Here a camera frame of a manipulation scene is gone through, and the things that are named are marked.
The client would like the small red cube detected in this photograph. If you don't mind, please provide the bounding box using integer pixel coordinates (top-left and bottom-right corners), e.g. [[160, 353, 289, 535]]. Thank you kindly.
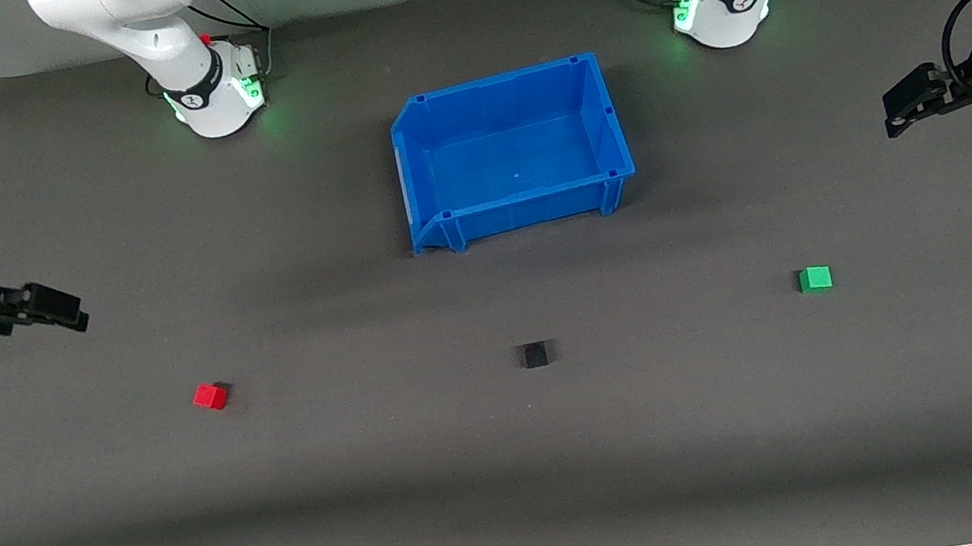
[[191, 380, 232, 415]]

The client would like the small green cube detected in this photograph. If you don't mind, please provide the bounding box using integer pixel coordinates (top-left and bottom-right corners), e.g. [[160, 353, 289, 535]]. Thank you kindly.
[[798, 264, 834, 294]]

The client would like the blue plastic storage bin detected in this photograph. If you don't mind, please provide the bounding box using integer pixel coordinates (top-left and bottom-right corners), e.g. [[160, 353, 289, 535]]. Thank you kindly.
[[383, 49, 644, 260]]

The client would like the black right arm base cable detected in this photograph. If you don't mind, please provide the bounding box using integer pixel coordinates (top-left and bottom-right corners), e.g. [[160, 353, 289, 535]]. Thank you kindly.
[[133, 0, 281, 101]]

